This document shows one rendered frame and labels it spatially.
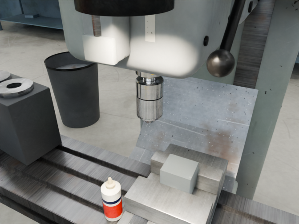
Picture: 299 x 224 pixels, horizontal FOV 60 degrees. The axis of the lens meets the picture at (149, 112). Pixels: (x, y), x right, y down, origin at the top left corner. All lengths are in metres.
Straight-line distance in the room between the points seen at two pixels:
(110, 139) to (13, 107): 1.77
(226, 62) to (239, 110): 0.52
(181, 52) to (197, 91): 0.52
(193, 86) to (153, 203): 0.44
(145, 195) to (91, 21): 0.32
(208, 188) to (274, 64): 0.38
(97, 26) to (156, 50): 0.07
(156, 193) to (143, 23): 0.31
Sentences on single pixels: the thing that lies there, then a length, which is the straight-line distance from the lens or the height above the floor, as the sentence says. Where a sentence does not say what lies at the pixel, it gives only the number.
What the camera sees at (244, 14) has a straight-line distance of 0.47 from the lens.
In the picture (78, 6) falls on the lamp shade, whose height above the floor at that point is 1.42.
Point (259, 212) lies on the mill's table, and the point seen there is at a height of 0.96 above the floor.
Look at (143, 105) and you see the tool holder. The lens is 0.43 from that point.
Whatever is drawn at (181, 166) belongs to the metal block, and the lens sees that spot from 0.50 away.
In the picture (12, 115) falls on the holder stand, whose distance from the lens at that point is 0.69.
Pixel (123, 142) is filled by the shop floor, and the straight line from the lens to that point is 2.35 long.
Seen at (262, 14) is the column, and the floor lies 1.32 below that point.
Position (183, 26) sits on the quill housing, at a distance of 0.29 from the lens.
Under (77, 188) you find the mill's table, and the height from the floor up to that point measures 0.96.
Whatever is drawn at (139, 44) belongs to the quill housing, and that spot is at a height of 1.35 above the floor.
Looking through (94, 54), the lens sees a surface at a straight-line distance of 0.30.
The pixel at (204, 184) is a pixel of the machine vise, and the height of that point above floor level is 1.05.
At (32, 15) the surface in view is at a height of 0.29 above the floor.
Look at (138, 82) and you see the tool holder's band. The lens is 0.42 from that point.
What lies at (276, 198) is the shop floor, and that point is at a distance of 2.08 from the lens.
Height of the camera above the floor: 1.45
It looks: 31 degrees down
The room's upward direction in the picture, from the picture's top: straight up
